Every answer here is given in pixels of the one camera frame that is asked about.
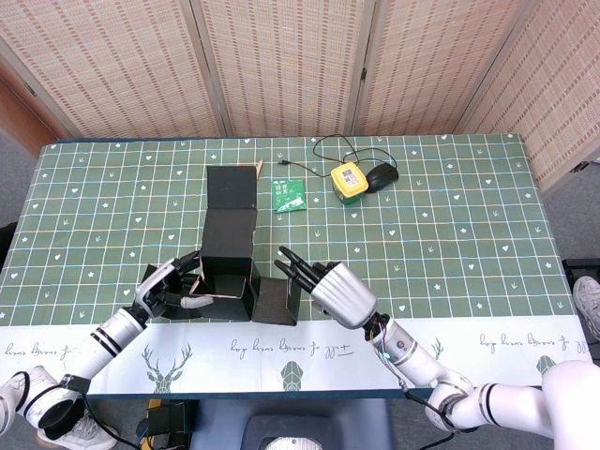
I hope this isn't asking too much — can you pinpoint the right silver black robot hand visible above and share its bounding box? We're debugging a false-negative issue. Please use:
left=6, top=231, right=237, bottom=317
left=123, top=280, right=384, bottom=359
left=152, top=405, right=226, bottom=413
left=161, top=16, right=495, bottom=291
left=274, top=246, right=380, bottom=330

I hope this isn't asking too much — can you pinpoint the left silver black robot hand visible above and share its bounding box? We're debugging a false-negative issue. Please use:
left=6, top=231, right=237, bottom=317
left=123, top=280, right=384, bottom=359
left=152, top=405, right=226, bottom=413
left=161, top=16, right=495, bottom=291
left=134, top=250, right=215, bottom=321

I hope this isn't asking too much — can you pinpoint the black paper box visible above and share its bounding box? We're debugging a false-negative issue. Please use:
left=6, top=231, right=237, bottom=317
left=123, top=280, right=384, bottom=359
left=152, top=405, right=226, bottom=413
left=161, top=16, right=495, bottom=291
left=142, top=165, right=304, bottom=326

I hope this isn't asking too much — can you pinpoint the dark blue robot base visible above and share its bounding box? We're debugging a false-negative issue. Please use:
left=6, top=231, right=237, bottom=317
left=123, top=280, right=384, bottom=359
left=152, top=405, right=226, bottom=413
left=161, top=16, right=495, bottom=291
left=189, top=397, right=395, bottom=450

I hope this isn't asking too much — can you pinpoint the black electronics box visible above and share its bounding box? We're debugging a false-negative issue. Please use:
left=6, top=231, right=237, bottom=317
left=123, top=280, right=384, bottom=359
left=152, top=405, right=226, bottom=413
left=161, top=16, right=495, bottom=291
left=145, top=399, right=197, bottom=435

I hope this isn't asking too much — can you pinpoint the green tea sachet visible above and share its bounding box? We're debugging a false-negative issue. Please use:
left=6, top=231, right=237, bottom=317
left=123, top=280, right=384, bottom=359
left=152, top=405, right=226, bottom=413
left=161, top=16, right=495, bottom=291
left=271, top=178, right=308, bottom=215

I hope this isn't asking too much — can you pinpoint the yellow lid green container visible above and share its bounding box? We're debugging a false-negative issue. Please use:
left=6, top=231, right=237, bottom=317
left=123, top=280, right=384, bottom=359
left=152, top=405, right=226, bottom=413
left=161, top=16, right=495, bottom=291
left=330, top=162, right=369, bottom=206

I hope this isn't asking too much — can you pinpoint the black computer mouse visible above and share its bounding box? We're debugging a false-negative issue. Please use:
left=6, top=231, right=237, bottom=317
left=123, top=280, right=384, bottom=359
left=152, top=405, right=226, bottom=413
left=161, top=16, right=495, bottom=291
left=364, top=163, right=399, bottom=194

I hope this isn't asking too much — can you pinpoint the green grid tablecloth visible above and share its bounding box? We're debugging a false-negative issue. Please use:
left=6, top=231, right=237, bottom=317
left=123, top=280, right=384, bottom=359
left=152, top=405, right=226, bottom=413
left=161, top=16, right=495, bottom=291
left=0, top=133, right=590, bottom=399

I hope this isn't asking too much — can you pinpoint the white sneaker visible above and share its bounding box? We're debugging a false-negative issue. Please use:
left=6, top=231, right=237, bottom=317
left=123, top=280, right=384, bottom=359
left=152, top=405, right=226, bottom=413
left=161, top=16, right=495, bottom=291
left=37, top=412, right=118, bottom=450
left=572, top=275, right=600, bottom=339

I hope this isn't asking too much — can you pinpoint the brown wooden door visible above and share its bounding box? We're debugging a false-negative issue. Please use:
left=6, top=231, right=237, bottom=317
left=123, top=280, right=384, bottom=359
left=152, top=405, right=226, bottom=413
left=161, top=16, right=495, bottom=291
left=0, top=60, right=62, bottom=158

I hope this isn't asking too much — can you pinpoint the bamboo folding screen panel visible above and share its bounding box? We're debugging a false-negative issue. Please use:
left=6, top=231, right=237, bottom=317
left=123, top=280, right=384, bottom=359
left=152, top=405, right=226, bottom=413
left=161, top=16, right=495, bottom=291
left=189, top=0, right=376, bottom=137
left=457, top=0, right=600, bottom=196
left=0, top=0, right=221, bottom=140
left=349, top=0, right=535, bottom=136

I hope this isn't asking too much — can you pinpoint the black plastic case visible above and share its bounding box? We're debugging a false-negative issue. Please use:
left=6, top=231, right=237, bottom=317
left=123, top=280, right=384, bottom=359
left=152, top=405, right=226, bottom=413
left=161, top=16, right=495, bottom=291
left=561, top=258, right=600, bottom=282

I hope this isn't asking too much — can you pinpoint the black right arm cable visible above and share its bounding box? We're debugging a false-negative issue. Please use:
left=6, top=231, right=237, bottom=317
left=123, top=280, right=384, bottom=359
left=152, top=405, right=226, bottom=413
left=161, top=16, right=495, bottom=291
left=397, top=382, right=454, bottom=450

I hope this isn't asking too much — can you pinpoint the black mouse cable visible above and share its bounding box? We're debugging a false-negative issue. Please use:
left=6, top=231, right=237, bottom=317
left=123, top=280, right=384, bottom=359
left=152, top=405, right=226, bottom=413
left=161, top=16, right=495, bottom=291
left=278, top=134, right=398, bottom=179

